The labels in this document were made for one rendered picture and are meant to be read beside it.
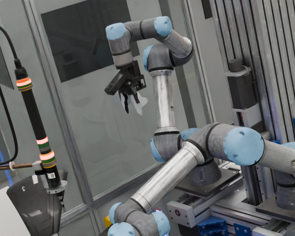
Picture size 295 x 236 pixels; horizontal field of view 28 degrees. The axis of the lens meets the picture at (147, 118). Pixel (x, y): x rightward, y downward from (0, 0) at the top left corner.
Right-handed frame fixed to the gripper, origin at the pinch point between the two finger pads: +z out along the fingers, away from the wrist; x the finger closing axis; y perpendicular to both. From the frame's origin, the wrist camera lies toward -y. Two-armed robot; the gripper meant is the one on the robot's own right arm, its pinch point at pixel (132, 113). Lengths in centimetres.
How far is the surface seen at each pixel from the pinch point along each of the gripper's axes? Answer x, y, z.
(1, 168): -11, -61, -6
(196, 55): 45, 77, 3
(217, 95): 240, 256, 107
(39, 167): -23, -54, -5
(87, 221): 46, -11, 56
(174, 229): 46, 36, 86
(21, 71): -27, -51, -36
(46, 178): -24, -53, -1
